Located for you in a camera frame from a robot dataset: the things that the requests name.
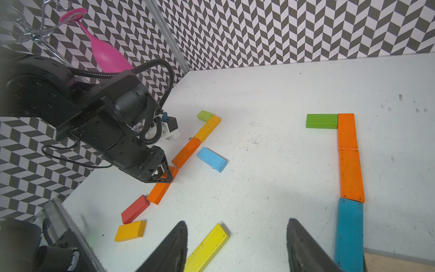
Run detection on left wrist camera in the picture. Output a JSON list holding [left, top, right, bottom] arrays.
[[158, 112, 180, 142]]

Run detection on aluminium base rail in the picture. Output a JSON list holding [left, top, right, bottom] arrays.
[[31, 197, 105, 272]]

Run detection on wire glass rack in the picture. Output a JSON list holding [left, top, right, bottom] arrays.
[[0, 0, 74, 65]]

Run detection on yellow-orange block bottom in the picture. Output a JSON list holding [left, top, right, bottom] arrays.
[[114, 221, 146, 242]]

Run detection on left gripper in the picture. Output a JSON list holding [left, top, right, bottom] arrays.
[[103, 136, 169, 184]]

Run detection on pink plastic wine glass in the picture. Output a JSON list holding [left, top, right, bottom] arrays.
[[60, 7, 133, 73]]

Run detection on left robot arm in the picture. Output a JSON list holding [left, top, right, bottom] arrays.
[[1, 48, 174, 184]]

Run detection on tan wooden block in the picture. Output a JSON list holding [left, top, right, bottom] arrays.
[[364, 253, 435, 272]]

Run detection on yellow block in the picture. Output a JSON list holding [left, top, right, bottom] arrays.
[[184, 224, 230, 272]]

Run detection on yellow-orange block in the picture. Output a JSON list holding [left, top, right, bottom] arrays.
[[194, 116, 222, 143], [114, 221, 146, 242]]

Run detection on red block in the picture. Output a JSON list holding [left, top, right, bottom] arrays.
[[121, 195, 150, 224]]

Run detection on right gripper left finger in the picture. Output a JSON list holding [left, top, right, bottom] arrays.
[[137, 221, 188, 272]]

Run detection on teal block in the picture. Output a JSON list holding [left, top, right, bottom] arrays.
[[334, 198, 364, 272]]

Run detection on lime green block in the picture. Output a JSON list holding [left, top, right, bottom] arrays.
[[197, 110, 214, 122]]

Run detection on sky blue block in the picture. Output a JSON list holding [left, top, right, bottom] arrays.
[[197, 147, 228, 172]]

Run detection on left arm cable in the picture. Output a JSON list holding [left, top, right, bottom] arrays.
[[69, 58, 176, 145]]

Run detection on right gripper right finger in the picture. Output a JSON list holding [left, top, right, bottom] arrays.
[[287, 218, 342, 272]]

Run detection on orange block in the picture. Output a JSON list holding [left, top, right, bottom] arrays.
[[339, 149, 365, 204], [172, 137, 201, 169], [337, 113, 358, 150], [147, 166, 179, 205]]

